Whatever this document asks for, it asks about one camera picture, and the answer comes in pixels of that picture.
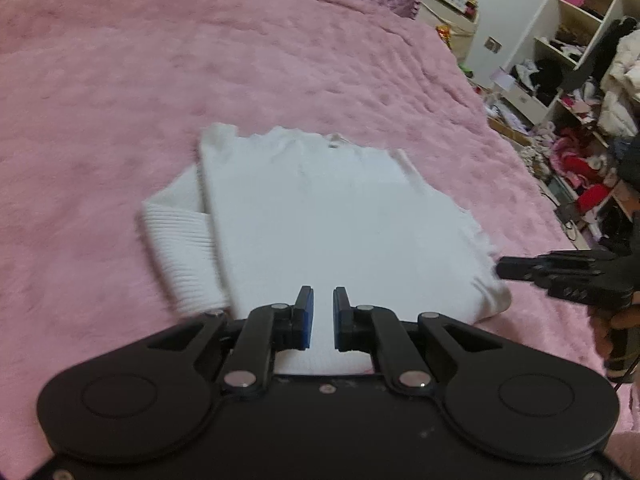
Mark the white knit sweater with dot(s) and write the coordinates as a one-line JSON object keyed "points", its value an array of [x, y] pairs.
{"points": [[325, 220]]}

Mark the white open shelf unit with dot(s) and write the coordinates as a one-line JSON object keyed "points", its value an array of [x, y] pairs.
{"points": [[565, 15]]}

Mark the person's right hand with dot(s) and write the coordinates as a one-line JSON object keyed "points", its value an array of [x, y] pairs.
{"points": [[600, 330]]}

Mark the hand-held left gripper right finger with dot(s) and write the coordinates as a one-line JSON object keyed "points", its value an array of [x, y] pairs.
{"points": [[342, 320]]}

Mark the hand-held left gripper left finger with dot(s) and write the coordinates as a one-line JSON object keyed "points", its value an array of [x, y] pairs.
{"points": [[305, 320]]}

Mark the white paper bag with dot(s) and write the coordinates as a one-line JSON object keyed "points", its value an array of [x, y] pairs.
{"points": [[502, 80]]}

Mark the cream bedside cabinet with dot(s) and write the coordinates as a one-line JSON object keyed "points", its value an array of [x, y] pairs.
{"points": [[452, 30]]}

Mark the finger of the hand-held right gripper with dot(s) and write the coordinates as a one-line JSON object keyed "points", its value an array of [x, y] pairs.
{"points": [[560, 266], [585, 294]]}

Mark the pile of red clothes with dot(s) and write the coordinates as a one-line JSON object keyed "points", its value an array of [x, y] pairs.
{"points": [[582, 170]]}

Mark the wall outlet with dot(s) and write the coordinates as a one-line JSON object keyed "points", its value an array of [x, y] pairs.
{"points": [[492, 44]]}

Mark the white puffy jacket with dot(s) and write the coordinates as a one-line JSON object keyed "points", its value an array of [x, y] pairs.
{"points": [[622, 90]]}

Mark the pink fluffy blanket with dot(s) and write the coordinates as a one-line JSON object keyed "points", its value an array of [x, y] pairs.
{"points": [[100, 85]]}

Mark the black hanging garment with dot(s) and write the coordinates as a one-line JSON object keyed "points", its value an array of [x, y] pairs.
{"points": [[602, 52]]}

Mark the red snack bag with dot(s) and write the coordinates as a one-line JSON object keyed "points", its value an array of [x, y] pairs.
{"points": [[444, 37]]}

